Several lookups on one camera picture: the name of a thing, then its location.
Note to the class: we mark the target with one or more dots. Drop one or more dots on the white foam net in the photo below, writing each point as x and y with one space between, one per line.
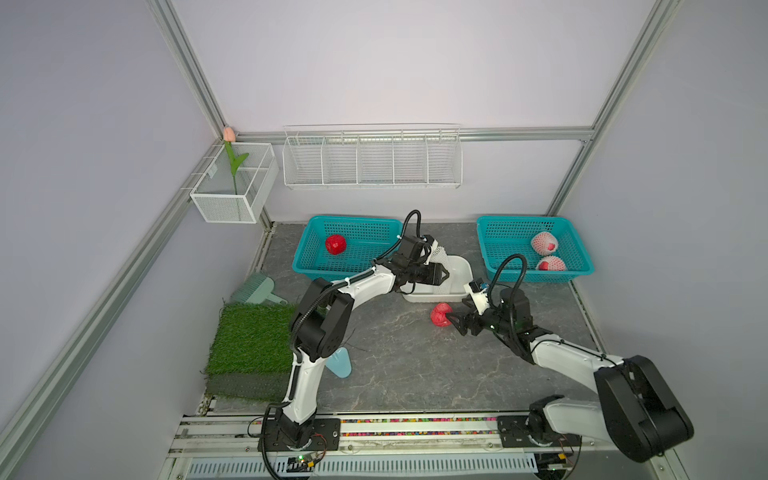
543 243
553 263

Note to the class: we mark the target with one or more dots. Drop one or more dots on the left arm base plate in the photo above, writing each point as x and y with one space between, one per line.
318 434

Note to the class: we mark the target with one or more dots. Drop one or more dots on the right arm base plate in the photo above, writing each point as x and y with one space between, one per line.
516 431

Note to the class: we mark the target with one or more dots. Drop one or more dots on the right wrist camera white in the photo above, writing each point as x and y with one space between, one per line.
478 292

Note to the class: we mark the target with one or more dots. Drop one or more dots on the white wire basket small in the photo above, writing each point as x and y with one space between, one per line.
213 192

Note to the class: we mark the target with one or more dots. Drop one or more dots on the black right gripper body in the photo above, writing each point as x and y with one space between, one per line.
488 320

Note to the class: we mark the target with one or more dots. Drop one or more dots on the teal plastic basket right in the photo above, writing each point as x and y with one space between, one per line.
501 236

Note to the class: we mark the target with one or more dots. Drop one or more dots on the white slotted cable duct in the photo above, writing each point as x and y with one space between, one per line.
374 466

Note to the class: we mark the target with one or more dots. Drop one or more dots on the green artificial grass mat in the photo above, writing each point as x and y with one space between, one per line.
250 356

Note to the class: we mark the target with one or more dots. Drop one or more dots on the aluminium frame bar back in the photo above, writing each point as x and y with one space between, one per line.
522 134

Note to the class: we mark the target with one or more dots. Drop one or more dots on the aluminium frame post right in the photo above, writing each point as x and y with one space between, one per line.
659 19

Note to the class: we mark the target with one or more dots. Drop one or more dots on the teal plastic basket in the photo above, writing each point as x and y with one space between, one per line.
501 236
365 237

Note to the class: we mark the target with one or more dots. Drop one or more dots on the aluminium frame post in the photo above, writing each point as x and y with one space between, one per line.
176 38
659 19

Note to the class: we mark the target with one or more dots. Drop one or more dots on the artificial pink tulip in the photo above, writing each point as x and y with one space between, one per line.
235 160

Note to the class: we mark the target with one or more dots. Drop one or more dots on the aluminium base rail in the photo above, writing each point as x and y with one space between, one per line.
409 433

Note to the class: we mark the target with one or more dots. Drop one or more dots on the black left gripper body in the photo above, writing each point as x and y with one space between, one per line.
427 274

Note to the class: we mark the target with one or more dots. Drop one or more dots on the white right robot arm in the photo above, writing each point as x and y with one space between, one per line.
635 408

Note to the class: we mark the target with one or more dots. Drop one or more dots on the teal plastic basket left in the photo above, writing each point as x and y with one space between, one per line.
365 237

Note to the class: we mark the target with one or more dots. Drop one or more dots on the aluminium frame post left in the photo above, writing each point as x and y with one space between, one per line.
176 38

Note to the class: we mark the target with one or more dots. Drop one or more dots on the white plastic tub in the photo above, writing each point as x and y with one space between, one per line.
450 291

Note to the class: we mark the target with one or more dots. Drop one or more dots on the light blue plastic trowel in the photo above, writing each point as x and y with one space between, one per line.
339 363

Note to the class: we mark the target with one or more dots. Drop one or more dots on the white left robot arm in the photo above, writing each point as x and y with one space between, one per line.
321 319

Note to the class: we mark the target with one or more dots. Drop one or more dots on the pale green brush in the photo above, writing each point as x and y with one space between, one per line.
257 289

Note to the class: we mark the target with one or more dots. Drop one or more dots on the white wire shelf long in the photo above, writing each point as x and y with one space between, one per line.
367 156

